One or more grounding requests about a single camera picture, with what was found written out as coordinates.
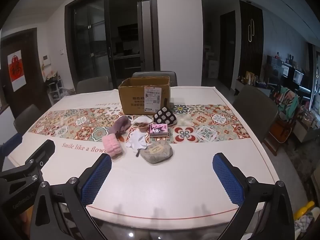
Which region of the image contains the cream patterned cloth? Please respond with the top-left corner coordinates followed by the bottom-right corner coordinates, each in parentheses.
top-left (129, 114), bottom-right (153, 125)

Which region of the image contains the yellow paper bag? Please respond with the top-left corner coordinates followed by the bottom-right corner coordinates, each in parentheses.
top-left (245, 71), bottom-right (257, 84)

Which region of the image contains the pink fluffy cloth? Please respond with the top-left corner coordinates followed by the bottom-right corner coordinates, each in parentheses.
top-left (102, 134), bottom-right (123, 158)

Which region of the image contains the dark hallway door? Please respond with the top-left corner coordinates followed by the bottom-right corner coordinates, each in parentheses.
top-left (220, 10), bottom-right (236, 90)

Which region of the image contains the checked cloth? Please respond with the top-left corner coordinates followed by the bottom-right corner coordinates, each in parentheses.
top-left (294, 212), bottom-right (313, 233)

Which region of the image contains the white looped wall ornament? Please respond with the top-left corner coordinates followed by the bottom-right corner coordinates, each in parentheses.
top-left (247, 19), bottom-right (255, 43)

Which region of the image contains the grey dining chair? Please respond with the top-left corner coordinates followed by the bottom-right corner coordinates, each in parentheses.
top-left (13, 104), bottom-right (43, 135)
top-left (132, 71), bottom-right (178, 87)
top-left (76, 76), bottom-right (110, 94)
top-left (232, 84), bottom-right (279, 145)

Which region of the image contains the red and white door poster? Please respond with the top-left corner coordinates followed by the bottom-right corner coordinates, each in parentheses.
top-left (7, 50), bottom-right (27, 92)

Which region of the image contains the mauve fuzzy cloth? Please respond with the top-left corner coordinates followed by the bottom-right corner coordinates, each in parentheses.
top-left (111, 116), bottom-right (131, 133)

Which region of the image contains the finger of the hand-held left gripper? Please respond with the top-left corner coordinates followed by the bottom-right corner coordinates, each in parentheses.
top-left (0, 139), bottom-right (56, 189)
top-left (0, 132), bottom-right (23, 157)

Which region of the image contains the grey fabric pouch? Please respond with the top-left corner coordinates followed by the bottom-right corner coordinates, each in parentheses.
top-left (139, 140), bottom-right (173, 165)

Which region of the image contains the white low sideboard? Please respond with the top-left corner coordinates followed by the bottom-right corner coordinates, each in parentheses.
top-left (236, 79), bottom-right (270, 95)

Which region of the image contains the pink cartoon-print box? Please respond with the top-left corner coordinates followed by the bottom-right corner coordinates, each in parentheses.
top-left (149, 123), bottom-right (168, 138)

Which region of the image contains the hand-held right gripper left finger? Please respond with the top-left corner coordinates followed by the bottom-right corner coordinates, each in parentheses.
top-left (29, 153), bottom-right (112, 240)

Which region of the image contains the stack of white boxes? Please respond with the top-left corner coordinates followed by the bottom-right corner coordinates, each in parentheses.
top-left (204, 46), bottom-right (219, 79)

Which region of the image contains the pile of colourful clothes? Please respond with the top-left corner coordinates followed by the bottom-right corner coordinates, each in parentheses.
top-left (274, 86), bottom-right (300, 123)

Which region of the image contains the white shoe rack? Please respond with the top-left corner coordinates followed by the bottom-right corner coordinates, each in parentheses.
top-left (45, 71), bottom-right (63, 105)

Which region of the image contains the cardboard box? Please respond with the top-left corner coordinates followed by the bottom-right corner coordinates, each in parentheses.
top-left (118, 76), bottom-right (173, 115)

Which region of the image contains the dark-framed sliding glass door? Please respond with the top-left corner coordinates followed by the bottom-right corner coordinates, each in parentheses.
top-left (64, 0), bottom-right (160, 90)

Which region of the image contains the dark wooden door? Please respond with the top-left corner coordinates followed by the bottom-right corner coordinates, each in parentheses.
top-left (0, 27), bottom-right (50, 118)

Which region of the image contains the yellow plastic toy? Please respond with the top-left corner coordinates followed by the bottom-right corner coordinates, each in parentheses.
top-left (294, 202), bottom-right (314, 220)

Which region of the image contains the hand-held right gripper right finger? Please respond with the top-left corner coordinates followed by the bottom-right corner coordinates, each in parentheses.
top-left (212, 152), bottom-right (294, 240)

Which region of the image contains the dark slatted wall panel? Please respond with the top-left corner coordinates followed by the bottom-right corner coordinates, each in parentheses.
top-left (239, 0), bottom-right (264, 80)

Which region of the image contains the white tile-patterned tablecloth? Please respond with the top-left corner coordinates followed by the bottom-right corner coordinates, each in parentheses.
top-left (7, 86), bottom-right (281, 230)

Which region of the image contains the silver refrigerator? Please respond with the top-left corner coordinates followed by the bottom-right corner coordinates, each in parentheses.
top-left (137, 0), bottom-right (154, 72)

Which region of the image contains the white cloth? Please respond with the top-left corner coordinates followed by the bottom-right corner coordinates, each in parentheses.
top-left (124, 129), bottom-right (150, 150)

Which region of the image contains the black media cabinet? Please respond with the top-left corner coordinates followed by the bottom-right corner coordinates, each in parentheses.
top-left (266, 55), bottom-right (313, 98)

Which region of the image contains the black white-patterned pouch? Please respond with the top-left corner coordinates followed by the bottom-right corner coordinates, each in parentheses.
top-left (153, 97), bottom-right (177, 126)

